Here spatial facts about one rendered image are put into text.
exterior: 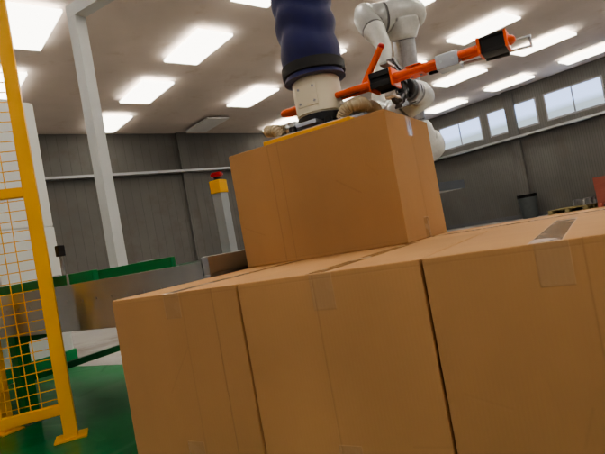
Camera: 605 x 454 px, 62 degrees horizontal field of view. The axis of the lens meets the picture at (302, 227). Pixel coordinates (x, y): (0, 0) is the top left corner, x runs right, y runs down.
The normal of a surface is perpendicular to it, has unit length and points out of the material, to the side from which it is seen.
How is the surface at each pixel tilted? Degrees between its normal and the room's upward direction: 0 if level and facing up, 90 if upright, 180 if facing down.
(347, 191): 90
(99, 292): 90
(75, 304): 90
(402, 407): 90
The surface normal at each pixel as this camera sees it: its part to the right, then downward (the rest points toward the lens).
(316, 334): -0.51, 0.07
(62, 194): 0.62, -0.13
